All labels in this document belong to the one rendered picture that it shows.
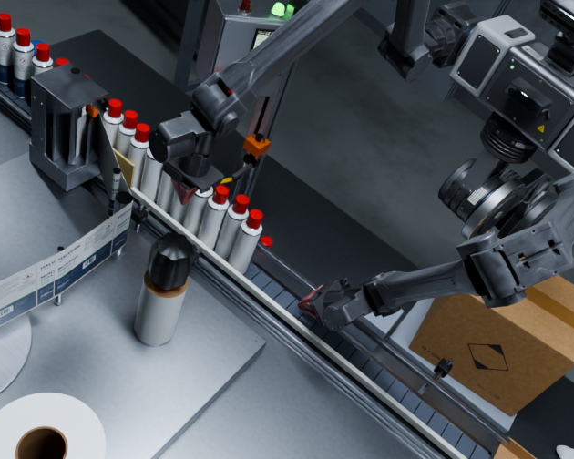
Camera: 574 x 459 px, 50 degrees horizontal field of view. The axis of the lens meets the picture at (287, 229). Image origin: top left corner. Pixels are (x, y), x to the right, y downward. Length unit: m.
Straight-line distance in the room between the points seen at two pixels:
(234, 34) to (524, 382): 1.02
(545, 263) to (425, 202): 2.52
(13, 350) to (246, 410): 0.50
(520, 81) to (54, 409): 1.13
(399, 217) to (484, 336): 1.84
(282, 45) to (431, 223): 2.41
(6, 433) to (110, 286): 0.46
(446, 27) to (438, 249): 1.90
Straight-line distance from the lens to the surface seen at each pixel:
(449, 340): 1.57
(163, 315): 1.29
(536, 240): 0.97
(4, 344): 1.38
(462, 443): 1.54
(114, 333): 1.41
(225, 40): 1.28
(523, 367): 1.56
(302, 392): 1.48
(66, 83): 1.55
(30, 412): 1.16
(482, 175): 1.60
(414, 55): 1.40
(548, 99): 1.45
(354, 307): 1.30
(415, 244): 3.20
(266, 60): 1.05
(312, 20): 1.06
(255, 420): 1.42
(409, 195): 3.45
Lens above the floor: 2.08
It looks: 45 degrees down
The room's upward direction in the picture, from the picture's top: 24 degrees clockwise
